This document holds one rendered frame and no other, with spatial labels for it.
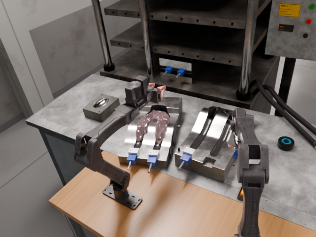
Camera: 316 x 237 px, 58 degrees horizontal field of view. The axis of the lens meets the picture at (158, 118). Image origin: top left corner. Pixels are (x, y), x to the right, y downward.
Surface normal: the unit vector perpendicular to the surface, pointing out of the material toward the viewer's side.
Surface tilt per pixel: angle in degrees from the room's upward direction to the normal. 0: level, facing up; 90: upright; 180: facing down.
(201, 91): 0
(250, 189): 72
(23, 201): 0
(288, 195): 0
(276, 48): 90
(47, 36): 90
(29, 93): 90
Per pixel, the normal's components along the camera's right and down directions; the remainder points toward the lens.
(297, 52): -0.51, 0.55
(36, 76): 0.83, 0.27
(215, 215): -0.09, -0.80
